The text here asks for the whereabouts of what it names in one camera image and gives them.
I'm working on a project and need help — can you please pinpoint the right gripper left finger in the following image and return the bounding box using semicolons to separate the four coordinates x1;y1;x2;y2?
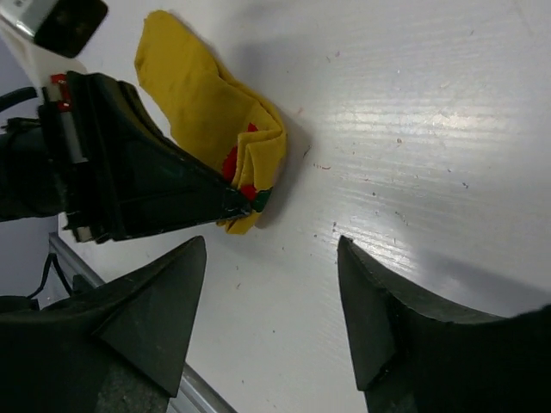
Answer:
1;237;207;412

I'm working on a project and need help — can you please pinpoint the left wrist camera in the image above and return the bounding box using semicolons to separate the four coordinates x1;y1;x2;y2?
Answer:
1;0;108;96

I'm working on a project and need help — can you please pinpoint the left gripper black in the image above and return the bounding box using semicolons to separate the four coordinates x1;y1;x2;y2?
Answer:
1;71;252;241

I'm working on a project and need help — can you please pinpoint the yellow sock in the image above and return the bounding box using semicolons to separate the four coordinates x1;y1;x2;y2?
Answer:
134;10;288;235

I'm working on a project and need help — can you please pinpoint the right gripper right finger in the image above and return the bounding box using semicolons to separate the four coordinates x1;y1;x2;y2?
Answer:
337;237;550;412

